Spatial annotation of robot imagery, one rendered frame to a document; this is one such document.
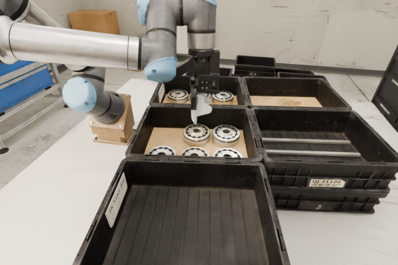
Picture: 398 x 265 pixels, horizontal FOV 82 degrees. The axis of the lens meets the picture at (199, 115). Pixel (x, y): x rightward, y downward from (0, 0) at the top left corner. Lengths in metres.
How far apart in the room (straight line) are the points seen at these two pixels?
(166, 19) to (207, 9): 0.10
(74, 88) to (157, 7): 0.46
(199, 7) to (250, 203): 0.53
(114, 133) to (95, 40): 0.62
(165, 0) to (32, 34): 0.29
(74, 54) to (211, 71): 0.33
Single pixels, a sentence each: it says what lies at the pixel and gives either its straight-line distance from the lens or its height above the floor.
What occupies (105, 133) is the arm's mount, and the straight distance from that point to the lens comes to 1.12.
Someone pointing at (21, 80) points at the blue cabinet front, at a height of 0.50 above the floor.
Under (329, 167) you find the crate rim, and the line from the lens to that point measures 0.75.
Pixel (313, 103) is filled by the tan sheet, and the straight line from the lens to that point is 1.25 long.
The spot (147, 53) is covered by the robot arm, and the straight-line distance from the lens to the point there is 0.54.
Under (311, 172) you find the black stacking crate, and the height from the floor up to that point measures 0.89.
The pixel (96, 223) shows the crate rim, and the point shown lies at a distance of 0.59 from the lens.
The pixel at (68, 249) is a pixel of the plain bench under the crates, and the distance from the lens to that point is 0.85.
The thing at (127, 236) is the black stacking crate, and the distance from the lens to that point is 0.66.
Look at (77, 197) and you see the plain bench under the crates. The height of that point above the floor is 0.70.
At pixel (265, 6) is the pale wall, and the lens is 3.80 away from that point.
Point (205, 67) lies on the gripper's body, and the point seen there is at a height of 1.16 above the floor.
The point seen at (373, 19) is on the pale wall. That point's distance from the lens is 4.13.
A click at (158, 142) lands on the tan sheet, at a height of 0.83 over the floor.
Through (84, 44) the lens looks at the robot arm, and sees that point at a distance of 0.55.
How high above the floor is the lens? 1.38
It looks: 33 degrees down
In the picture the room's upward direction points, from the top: straight up
